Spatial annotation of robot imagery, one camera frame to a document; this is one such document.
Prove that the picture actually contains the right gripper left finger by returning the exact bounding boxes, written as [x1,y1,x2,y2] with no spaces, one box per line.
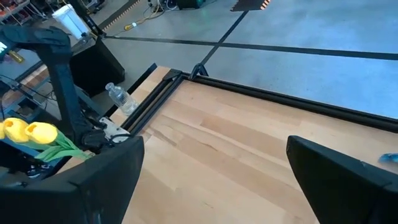
[0,136,146,224]

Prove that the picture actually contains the yellow floor cable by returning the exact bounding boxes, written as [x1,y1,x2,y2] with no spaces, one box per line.
[123,0,165,32]

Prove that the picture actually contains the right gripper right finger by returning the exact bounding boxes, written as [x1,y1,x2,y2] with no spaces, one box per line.
[285,135,398,224]

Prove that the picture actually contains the clear plastic water bottle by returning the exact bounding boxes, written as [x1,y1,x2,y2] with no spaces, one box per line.
[104,82,139,116]

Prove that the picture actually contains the white plastic container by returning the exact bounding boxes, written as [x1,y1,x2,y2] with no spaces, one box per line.
[52,3,91,40]

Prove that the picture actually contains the black aluminium table frame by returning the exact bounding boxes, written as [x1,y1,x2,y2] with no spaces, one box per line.
[119,63,398,135]

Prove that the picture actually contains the black orange hazard mat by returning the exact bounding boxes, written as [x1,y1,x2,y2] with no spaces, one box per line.
[229,0,272,12]

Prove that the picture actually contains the black cabinet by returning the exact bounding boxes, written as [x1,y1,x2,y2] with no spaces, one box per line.
[68,37,126,98]

